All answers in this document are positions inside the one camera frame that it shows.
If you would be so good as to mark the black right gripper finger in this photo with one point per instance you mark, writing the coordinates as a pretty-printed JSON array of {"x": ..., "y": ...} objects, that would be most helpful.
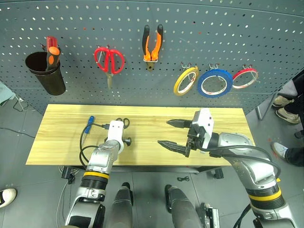
[
  {"x": 180, "y": 124},
  {"x": 174, "y": 147}
]

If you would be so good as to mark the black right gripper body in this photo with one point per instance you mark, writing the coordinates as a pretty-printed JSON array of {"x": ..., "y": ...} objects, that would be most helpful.
[{"x": 193, "y": 139}]

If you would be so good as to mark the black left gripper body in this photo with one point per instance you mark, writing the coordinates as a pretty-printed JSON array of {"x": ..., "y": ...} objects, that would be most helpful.
[{"x": 128, "y": 142}]

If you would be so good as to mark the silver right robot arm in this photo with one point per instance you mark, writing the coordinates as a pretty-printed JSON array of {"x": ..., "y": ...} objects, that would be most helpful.
[{"x": 251, "y": 171}]

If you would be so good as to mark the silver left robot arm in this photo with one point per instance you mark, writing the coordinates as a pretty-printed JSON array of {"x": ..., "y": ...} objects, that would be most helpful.
[{"x": 99, "y": 159}]

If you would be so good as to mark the yellow tape roll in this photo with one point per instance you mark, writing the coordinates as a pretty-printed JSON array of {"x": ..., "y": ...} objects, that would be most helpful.
[{"x": 176, "y": 85}]

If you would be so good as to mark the metal pegboard hook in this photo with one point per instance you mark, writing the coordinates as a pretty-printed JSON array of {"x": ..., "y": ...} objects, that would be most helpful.
[
  {"x": 247, "y": 66},
  {"x": 213, "y": 66},
  {"x": 185, "y": 65},
  {"x": 102, "y": 46}
]

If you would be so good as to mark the blue tape roll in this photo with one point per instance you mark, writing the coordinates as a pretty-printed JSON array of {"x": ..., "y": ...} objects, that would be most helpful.
[{"x": 221, "y": 71}]

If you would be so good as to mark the grey pegboard stand leg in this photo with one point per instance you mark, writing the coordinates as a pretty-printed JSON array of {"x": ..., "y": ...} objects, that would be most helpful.
[{"x": 260, "y": 112}]

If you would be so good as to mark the red tape roll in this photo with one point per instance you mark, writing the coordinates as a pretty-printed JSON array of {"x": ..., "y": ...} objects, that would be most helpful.
[{"x": 247, "y": 70}]

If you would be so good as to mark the grey perforated metal pegboard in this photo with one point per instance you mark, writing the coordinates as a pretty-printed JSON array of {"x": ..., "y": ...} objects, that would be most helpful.
[{"x": 166, "y": 23}]

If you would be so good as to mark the blue small hand tool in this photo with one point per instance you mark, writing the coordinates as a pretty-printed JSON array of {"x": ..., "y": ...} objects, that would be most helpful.
[{"x": 90, "y": 120}]

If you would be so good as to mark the dark grey rounded shape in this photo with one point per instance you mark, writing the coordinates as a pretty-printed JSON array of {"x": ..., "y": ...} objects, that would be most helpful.
[
  {"x": 122, "y": 206},
  {"x": 183, "y": 209}
]

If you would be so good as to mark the metal pliers holder hook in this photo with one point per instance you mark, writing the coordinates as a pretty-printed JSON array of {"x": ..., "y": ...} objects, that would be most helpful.
[{"x": 150, "y": 61}]

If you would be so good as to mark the black cup holder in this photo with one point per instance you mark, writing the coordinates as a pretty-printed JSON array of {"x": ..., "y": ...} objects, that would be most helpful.
[{"x": 52, "y": 83}]

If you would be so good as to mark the tan sneaker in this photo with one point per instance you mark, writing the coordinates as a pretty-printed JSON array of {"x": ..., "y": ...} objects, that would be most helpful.
[
  {"x": 282, "y": 101},
  {"x": 287, "y": 116}
]

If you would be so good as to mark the dark trouser leg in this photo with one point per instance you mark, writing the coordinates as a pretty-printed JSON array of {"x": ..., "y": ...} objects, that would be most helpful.
[{"x": 295, "y": 156}]

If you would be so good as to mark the black trouser legs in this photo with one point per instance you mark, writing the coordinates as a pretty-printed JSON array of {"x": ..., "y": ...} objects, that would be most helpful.
[{"x": 297, "y": 95}]

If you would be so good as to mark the green white cloth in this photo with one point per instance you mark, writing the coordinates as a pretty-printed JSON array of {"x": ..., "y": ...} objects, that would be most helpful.
[{"x": 4, "y": 92}]

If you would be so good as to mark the white green sneaker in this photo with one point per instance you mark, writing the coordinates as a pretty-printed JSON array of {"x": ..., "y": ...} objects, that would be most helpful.
[{"x": 7, "y": 196}]

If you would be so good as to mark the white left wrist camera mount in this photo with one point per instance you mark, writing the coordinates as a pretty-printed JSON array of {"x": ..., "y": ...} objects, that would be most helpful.
[{"x": 115, "y": 130}]

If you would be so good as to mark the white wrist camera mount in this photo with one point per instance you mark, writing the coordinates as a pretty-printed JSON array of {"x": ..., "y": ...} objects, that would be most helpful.
[
  {"x": 115, "y": 130},
  {"x": 206, "y": 123}
]

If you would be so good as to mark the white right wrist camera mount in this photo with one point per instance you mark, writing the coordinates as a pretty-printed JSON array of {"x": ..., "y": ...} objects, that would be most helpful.
[{"x": 206, "y": 123}]

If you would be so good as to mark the black table frame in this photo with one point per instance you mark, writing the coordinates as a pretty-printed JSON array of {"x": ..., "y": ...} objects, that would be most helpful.
[{"x": 154, "y": 168}]

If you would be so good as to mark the black white bracket device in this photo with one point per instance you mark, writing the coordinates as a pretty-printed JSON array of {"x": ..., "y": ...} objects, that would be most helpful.
[{"x": 211, "y": 216}]

